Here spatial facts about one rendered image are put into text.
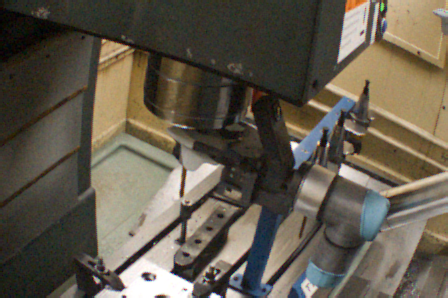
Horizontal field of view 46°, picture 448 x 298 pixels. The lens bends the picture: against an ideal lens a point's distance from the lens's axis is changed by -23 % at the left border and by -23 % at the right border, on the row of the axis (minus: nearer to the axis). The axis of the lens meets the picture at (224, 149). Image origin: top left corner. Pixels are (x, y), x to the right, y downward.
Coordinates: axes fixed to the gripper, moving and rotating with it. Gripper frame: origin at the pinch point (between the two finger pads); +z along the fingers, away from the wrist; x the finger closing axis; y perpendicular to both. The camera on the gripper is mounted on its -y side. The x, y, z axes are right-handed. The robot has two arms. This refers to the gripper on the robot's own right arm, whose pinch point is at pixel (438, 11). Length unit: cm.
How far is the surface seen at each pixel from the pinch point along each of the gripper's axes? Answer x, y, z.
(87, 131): 36, 61, 71
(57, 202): 19, 73, 77
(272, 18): -33, 1, 39
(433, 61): 57, 31, -29
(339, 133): 13.1, 40.0, 14.1
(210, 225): 18, 71, 37
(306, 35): -34.8, 1.6, 35.2
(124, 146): 104, 107, 65
